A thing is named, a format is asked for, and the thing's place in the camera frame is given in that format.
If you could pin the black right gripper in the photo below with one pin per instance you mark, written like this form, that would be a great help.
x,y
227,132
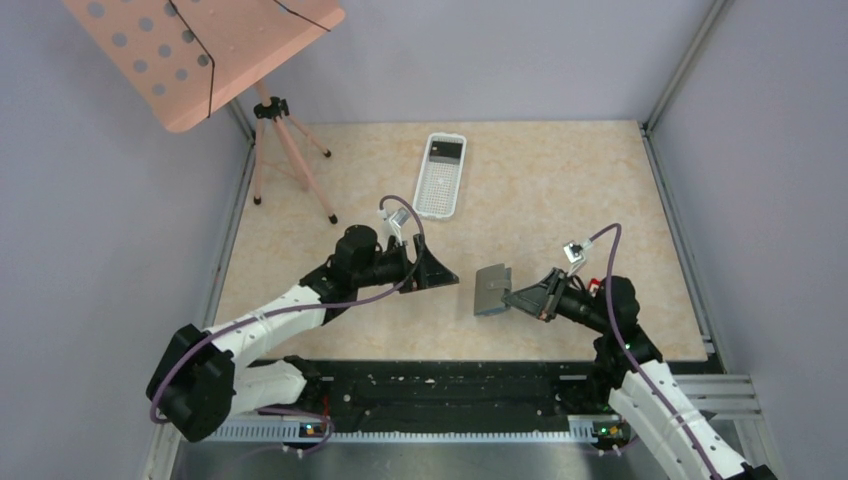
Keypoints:
x,y
542,298

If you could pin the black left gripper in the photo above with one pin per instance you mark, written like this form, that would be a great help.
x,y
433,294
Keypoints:
x,y
429,272

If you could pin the grey card holder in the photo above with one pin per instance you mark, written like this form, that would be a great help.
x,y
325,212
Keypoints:
x,y
492,283

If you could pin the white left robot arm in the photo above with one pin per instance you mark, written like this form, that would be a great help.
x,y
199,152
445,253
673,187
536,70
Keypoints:
x,y
206,376

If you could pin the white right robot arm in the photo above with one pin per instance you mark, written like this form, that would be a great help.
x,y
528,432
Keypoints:
x,y
630,376

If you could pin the black card in tray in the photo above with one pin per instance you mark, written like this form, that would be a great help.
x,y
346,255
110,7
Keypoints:
x,y
448,152

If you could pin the white perforated plastic tray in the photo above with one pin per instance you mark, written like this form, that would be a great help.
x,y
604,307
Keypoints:
x,y
437,187

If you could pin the pink music stand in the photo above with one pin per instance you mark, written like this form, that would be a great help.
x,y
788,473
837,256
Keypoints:
x,y
188,59

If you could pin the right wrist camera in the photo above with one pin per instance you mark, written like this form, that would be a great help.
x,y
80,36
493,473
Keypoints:
x,y
577,255

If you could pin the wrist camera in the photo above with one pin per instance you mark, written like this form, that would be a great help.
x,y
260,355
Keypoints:
x,y
393,222
577,255

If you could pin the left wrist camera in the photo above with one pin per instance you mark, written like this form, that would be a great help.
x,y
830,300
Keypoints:
x,y
393,222

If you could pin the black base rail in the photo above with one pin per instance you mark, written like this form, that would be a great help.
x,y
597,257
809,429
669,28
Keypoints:
x,y
459,397

